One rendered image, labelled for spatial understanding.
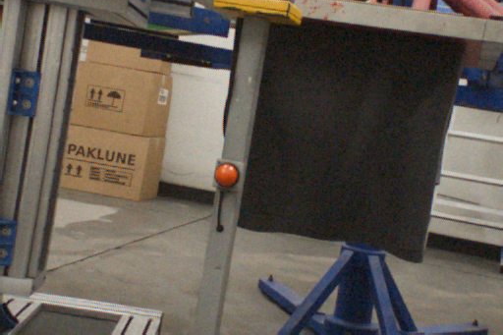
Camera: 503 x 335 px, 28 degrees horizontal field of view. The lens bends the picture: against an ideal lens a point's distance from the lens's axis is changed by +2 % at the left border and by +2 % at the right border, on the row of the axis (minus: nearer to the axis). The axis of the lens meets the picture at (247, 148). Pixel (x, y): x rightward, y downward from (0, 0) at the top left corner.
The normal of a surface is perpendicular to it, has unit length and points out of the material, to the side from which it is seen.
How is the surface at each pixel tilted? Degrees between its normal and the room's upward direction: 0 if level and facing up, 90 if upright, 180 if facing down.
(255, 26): 90
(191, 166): 90
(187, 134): 90
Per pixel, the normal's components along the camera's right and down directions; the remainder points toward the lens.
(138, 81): -0.25, -0.01
